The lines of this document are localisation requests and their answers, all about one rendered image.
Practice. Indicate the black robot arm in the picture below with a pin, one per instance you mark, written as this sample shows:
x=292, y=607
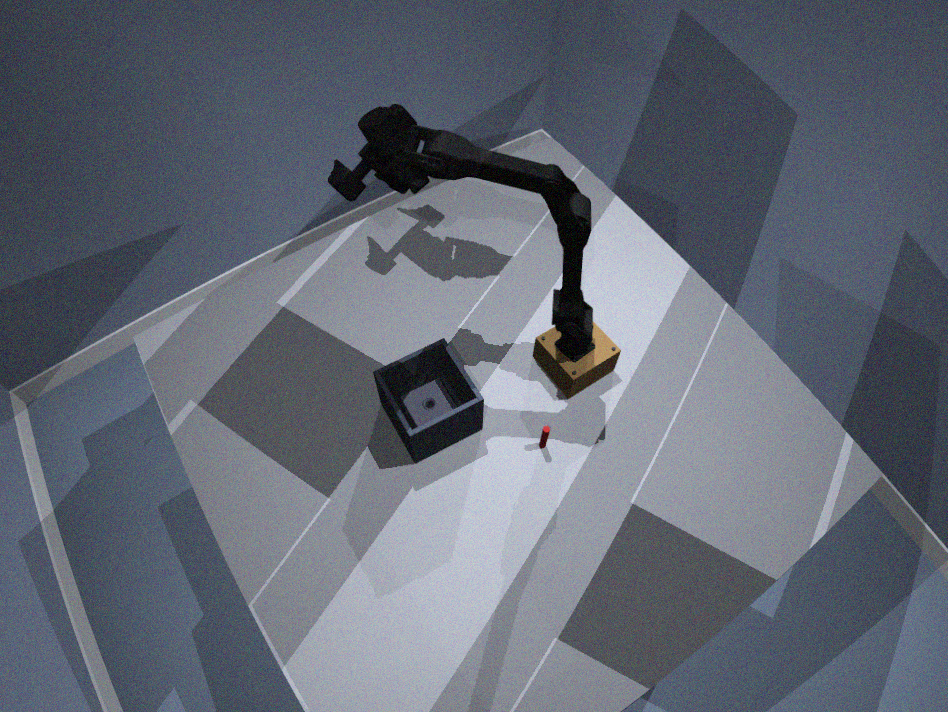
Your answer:
x=446, y=155

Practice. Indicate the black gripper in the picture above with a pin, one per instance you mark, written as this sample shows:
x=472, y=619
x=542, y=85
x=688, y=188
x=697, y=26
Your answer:
x=349, y=183

